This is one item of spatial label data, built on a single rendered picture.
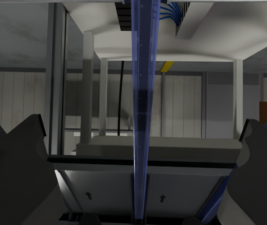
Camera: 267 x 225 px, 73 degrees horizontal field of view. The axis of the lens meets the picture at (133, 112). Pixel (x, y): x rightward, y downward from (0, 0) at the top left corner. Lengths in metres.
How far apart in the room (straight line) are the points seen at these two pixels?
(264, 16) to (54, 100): 0.62
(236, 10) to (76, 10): 0.43
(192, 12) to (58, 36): 0.34
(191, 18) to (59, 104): 0.40
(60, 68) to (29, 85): 3.44
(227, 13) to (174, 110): 2.94
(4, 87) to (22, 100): 0.42
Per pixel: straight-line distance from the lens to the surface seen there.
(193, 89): 3.60
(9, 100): 4.11
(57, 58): 0.53
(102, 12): 0.58
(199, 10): 0.49
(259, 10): 0.64
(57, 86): 0.51
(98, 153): 0.61
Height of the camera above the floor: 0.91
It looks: 2 degrees down
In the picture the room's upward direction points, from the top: 179 degrees counter-clockwise
